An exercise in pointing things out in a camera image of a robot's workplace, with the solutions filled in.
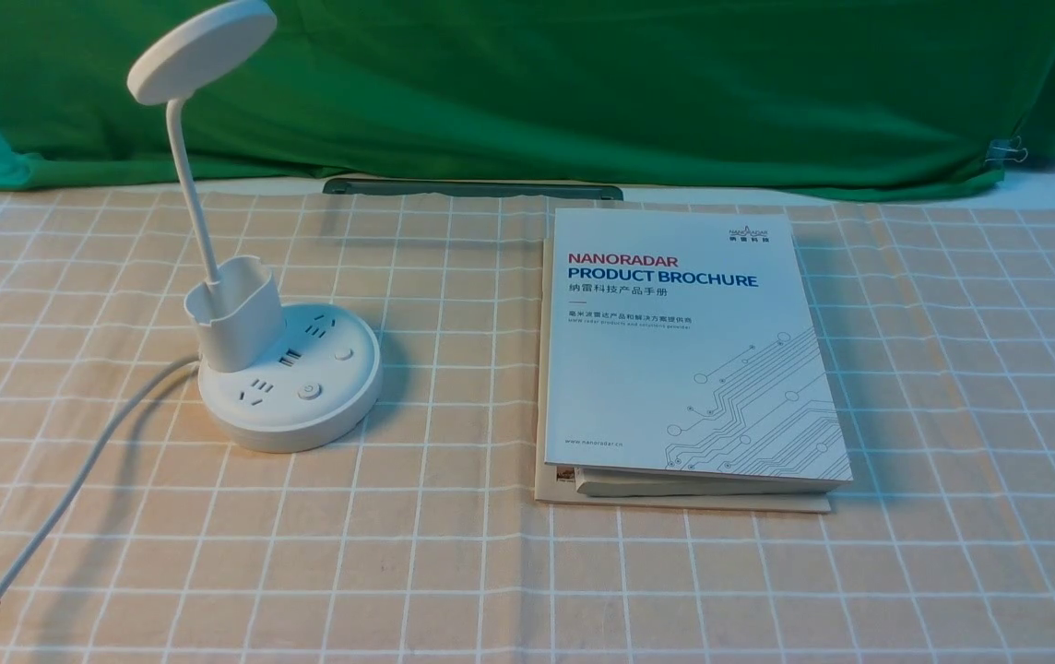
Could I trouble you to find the white Nanoradar product brochure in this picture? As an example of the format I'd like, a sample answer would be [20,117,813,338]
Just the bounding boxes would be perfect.
[539,207,853,499]

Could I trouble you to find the beige checkered tablecloth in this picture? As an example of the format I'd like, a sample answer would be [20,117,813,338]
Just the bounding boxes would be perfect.
[0,194,1055,663]

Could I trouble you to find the white lamp power cable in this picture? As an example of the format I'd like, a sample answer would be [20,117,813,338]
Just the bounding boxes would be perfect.
[0,358,202,596]

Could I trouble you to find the grey metal bar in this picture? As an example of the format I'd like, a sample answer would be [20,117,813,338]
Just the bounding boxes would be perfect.
[322,177,624,201]

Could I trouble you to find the green backdrop cloth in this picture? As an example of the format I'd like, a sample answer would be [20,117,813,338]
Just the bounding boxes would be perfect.
[0,0,1055,202]

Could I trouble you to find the beige booklet under brochure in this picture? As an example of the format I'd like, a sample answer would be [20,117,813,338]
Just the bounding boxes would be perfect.
[535,243,853,514]

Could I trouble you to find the metal binder clip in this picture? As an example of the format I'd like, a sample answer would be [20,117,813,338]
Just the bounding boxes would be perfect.
[984,136,1030,168]

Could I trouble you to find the white desk lamp socket base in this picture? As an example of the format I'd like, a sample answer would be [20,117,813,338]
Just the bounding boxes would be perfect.
[126,1,383,454]

